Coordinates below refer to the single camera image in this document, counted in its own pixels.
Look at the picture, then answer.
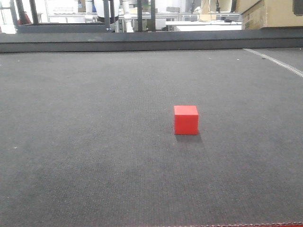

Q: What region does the white tape strip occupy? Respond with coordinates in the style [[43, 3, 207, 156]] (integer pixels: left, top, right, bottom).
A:
[[244, 48, 303, 78]]

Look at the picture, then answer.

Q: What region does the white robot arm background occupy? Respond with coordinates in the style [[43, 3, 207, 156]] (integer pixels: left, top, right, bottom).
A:
[[85, 0, 134, 33]]

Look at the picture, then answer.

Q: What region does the red magnetic cube block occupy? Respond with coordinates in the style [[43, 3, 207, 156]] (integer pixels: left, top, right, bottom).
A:
[[174, 105, 199, 135]]

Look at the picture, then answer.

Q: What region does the dark metal frame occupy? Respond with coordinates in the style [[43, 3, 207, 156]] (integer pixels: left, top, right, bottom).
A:
[[9, 0, 157, 34]]

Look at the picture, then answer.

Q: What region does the white background table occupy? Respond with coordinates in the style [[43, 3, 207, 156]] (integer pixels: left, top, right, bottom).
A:
[[166, 20, 242, 32]]

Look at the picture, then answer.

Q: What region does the large cardboard box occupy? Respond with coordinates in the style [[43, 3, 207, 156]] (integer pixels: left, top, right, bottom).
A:
[[236, 0, 303, 30]]

